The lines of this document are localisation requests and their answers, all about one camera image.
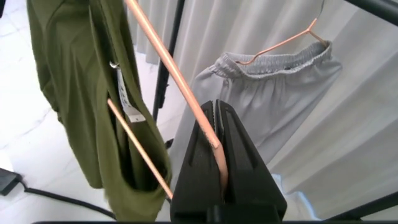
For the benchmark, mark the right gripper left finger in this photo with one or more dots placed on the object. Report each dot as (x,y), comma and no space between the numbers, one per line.
(192,193)

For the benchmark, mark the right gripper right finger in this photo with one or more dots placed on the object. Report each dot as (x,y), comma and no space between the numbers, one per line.
(255,193)

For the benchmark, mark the pale grey shorts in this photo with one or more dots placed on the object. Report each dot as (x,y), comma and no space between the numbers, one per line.
(273,102)

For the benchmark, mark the pink clothes hanger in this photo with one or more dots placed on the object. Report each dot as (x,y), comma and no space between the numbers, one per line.
(177,77)
(280,43)

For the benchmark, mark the green garment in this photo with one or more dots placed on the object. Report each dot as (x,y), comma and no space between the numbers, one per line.
(77,93)

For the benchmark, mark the black clothes rack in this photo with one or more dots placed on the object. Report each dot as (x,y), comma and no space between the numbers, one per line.
(172,43)

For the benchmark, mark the white curtain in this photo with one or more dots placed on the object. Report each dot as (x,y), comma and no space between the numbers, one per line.
(233,25)

